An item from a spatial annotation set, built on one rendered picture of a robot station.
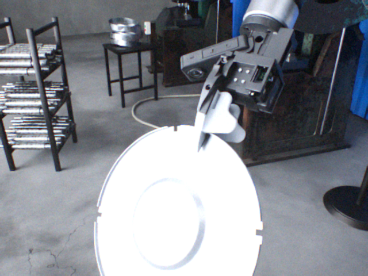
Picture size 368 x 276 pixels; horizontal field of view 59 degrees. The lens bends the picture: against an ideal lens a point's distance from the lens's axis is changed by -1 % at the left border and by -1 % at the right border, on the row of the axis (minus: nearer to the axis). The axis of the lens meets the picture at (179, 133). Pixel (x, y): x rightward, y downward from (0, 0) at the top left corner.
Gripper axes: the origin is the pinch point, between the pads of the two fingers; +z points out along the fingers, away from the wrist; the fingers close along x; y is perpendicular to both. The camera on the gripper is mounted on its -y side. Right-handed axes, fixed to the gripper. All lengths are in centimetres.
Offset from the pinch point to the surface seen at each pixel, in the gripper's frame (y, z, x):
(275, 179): -36, -27, 176
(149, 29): -251, -148, 218
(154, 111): -173, -51, 199
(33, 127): -179, 12, 98
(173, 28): -204, -144, 203
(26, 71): -165, -17, 66
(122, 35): -207, -97, 151
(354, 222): 16, -19, 165
